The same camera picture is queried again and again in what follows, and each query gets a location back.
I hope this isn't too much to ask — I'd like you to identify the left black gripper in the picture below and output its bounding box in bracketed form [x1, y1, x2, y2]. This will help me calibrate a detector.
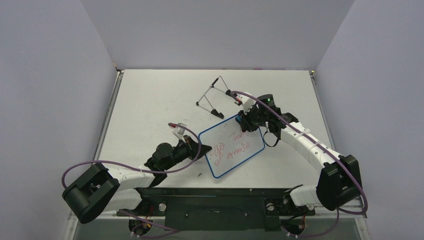
[163, 135, 212, 171]

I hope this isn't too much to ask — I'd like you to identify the blue framed whiteboard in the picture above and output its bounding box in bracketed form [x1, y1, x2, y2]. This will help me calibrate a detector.
[198, 115, 266, 179]

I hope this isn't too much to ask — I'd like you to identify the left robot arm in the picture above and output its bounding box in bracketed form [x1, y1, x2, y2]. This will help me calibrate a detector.
[62, 135, 213, 224]

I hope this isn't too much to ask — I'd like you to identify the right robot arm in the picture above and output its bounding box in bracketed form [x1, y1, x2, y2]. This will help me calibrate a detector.
[231, 91, 365, 214]

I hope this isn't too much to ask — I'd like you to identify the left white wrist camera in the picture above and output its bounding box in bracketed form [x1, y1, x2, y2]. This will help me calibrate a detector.
[169, 122, 186, 141]

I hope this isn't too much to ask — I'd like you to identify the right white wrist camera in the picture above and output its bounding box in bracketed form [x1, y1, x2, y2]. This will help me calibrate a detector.
[236, 94, 257, 113]

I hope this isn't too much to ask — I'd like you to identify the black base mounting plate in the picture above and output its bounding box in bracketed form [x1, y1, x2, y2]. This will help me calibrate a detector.
[117, 187, 316, 232]

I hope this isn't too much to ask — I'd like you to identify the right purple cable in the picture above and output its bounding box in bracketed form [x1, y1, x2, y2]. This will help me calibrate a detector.
[230, 91, 369, 239]

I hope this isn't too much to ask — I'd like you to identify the wire easel stand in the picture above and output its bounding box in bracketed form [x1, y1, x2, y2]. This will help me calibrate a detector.
[195, 75, 241, 120]

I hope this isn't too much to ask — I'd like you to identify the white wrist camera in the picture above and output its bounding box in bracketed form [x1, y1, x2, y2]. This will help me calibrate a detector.
[169, 122, 186, 141]
[236, 94, 257, 113]

